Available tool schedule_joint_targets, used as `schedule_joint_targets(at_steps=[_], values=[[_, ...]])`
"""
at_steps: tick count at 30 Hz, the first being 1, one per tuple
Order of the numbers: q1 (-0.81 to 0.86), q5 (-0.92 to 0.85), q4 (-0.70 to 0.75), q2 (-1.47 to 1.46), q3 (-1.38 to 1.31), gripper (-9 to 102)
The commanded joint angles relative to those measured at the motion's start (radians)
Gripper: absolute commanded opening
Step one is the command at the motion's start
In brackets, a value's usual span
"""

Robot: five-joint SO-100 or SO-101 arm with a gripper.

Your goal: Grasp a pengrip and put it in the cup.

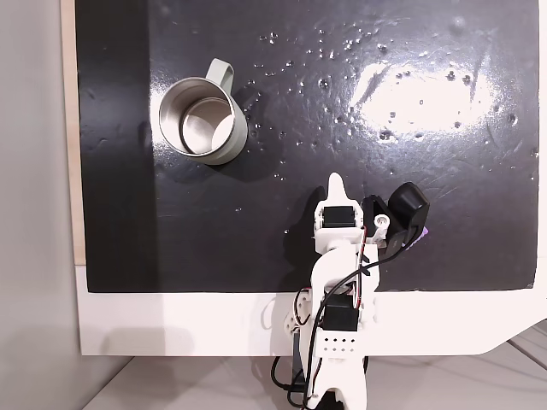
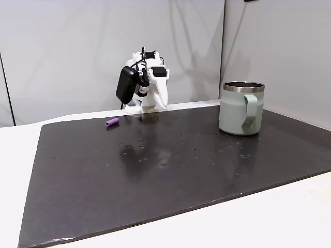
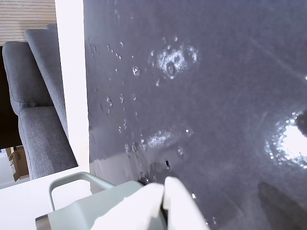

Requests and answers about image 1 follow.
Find steel cup with grey handle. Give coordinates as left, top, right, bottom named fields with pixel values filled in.
left=157, top=57, right=249, bottom=167

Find purple pen grip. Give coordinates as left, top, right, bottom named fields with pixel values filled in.
left=405, top=225, right=430, bottom=251

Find black oval camera box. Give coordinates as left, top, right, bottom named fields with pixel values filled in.
left=362, top=182, right=432, bottom=254

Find black table mat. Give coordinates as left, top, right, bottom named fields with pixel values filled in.
left=74, top=0, right=540, bottom=295

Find black cable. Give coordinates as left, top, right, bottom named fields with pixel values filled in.
left=268, top=238, right=411, bottom=407

